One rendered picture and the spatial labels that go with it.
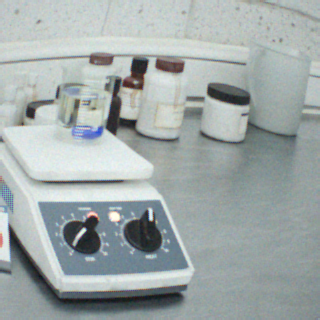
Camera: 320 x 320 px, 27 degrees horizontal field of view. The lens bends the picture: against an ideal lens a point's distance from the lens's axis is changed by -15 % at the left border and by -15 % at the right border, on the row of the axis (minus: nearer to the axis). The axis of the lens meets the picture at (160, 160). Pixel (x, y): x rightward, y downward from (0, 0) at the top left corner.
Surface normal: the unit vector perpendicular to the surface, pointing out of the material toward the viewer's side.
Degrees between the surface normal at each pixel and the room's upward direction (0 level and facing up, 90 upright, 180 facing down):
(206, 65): 90
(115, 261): 30
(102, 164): 0
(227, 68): 90
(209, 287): 0
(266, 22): 90
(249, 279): 0
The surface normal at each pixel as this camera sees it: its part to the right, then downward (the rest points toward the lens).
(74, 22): 0.55, 0.36
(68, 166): 0.17, -0.94
